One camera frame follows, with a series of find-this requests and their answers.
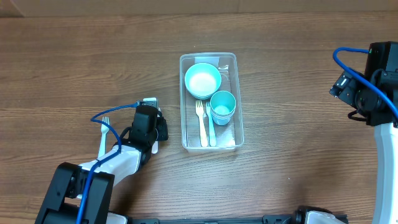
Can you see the clear plastic container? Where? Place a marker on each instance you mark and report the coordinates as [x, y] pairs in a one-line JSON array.
[[229, 136]]

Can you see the light blue bowl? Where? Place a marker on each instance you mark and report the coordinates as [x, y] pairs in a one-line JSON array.
[[202, 80]]

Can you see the light blue plastic fork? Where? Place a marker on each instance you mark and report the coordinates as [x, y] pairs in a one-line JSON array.
[[212, 135]]

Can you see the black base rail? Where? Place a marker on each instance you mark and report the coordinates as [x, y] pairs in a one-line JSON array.
[[303, 214]]

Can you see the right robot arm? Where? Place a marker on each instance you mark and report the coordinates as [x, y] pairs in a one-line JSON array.
[[385, 134]]

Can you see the yellow plastic fork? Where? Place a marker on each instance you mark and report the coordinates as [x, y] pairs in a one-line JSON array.
[[200, 112]]

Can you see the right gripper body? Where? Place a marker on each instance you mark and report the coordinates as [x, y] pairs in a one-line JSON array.
[[353, 93]]

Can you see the white plastic spoon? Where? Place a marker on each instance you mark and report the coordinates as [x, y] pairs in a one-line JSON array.
[[155, 148]]

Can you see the teal green cup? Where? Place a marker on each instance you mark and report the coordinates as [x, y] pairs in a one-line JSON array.
[[223, 103]]

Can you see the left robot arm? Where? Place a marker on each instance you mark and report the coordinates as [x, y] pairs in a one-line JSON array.
[[82, 193]]

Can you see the pale green plastic fork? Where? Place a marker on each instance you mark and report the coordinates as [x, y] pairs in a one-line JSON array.
[[104, 131]]

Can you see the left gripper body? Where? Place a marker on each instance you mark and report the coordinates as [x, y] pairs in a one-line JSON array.
[[162, 129]]

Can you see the pink cup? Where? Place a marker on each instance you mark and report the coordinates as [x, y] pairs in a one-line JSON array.
[[221, 120]]

